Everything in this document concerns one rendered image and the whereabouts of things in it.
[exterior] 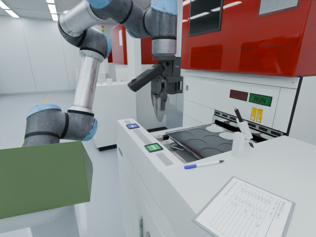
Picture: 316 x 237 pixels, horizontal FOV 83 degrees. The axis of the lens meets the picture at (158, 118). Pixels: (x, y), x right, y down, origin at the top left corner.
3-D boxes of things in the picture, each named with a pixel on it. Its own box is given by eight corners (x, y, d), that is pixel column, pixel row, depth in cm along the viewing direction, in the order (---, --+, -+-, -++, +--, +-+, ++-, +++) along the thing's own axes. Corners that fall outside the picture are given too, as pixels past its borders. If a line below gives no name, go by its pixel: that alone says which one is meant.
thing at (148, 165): (133, 139, 110) (132, 117, 105) (183, 199, 62) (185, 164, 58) (118, 142, 106) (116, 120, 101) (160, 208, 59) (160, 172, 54)
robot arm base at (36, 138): (6, 159, 56) (11, 130, 60) (22, 169, 69) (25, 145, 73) (60, 154, 61) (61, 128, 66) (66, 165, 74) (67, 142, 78)
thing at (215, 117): (213, 127, 122) (214, 114, 119) (278, 157, 84) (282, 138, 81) (211, 127, 121) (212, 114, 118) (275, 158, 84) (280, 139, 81)
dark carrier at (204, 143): (215, 124, 113) (215, 123, 113) (267, 147, 84) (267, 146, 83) (167, 134, 99) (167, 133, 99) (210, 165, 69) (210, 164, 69)
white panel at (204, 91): (185, 116, 155) (187, 68, 142) (281, 162, 85) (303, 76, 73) (182, 116, 154) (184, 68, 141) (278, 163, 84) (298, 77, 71)
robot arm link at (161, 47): (158, 38, 49) (146, 41, 56) (158, 56, 50) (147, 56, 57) (181, 39, 52) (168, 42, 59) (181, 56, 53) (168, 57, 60)
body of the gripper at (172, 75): (183, 95, 57) (184, 55, 54) (159, 97, 54) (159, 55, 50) (171, 91, 64) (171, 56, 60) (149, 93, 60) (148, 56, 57)
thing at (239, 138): (240, 150, 66) (246, 116, 62) (250, 154, 63) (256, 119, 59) (229, 154, 64) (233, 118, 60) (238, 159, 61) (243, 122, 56)
